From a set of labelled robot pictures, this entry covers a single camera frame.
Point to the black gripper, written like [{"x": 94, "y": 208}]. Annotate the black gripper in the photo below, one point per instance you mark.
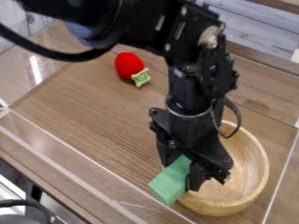
[{"x": 189, "y": 139}]

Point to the green rectangular block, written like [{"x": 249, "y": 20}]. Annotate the green rectangular block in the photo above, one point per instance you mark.
[{"x": 169, "y": 184}]

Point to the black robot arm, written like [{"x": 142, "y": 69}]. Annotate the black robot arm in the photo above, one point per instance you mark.
[{"x": 183, "y": 32}]

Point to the wooden brown bowl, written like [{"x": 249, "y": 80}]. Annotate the wooden brown bowl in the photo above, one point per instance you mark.
[{"x": 222, "y": 200}]

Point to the red plush strawberry toy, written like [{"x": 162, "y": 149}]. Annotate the red plush strawberry toy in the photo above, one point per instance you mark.
[{"x": 131, "y": 69}]

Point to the clear acrylic tray wall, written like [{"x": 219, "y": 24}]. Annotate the clear acrylic tray wall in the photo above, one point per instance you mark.
[{"x": 93, "y": 191}]

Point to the black metal table bracket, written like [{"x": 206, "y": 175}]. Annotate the black metal table bracket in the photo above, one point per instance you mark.
[{"x": 45, "y": 216}]

